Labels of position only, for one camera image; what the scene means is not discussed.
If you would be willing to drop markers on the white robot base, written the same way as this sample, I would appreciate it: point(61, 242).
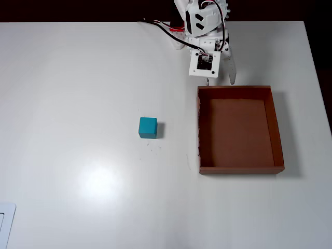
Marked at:
point(179, 41)

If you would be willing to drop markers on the white flat device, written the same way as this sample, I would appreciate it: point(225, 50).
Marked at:
point(6, 223)

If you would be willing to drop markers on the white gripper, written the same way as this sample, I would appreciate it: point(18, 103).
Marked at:
point(231, 68)

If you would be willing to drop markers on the blue cube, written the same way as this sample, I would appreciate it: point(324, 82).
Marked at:
point(147, 127)

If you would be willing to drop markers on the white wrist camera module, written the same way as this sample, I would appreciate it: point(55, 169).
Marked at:
point(205, 63)

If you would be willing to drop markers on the brown cardboard box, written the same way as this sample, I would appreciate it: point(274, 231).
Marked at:
point(237, 129)

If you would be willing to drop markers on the red table clamp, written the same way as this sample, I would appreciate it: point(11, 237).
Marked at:
point(177, 28)

